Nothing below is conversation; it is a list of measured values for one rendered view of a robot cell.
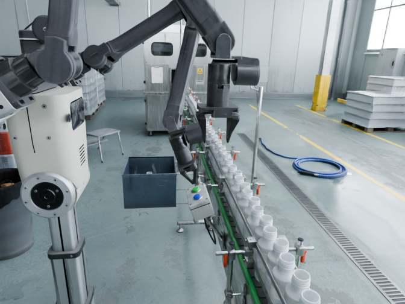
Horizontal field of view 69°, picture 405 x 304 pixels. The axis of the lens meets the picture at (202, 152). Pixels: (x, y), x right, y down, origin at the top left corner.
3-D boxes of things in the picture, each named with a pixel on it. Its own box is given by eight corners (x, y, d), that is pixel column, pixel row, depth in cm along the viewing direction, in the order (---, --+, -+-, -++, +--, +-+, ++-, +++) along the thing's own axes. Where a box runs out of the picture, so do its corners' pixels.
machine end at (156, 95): (213, 136, 609) (217, 26, 542) (144, 137, 591) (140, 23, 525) (203, 119, 759) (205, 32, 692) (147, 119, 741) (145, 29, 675)
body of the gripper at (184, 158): (193, 157, 116) (187, 140, 113) (196, 167, 106) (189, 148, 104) (178, 163, 116) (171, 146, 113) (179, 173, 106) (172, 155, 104)
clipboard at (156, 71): (163, 83, 564) (163, 66, 553) (150, 83, 561) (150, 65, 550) (163, 83, 567) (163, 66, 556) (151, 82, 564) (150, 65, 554)
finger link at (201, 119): (225, 146, 76) (226, 110, 74) (197, 146, 76) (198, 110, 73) (220, 139, 83) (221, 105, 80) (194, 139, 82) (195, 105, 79)
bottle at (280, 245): (269, 303, 77) (275, 250, 72) (260, 286, 83) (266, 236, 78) (290, 300, 78) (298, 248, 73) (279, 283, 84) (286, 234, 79)
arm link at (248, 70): (210, 34, 75) (216, 32, 67) (254, 36, 76) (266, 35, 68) (208, 82, 79) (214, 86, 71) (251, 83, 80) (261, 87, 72)
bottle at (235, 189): (233, 209, 123) (235, 173, 118) (246, 214, 120) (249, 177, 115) (226, 215, 119) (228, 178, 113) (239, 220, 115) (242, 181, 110)
